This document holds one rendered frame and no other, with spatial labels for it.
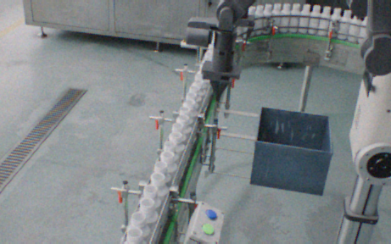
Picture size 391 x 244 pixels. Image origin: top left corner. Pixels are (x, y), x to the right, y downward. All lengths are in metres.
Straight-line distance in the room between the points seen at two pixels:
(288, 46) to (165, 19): 2.15
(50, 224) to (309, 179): 1.59
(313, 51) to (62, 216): 1.80
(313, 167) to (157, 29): 3.28
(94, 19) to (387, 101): 4.11
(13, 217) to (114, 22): 2.64
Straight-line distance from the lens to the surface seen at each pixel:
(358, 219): 1.82
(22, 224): 3.12
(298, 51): 3.17
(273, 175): 2.15
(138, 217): 1.35
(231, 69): 1.32
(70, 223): 3.08
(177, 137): 1.63
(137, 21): 5.15
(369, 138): 1.59
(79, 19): 5.36
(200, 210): 1.42
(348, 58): 3.15
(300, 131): 2.38
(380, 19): 1.28
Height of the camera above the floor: 2.04
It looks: 30 degrees down
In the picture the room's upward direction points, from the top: 4 degrees clockwise
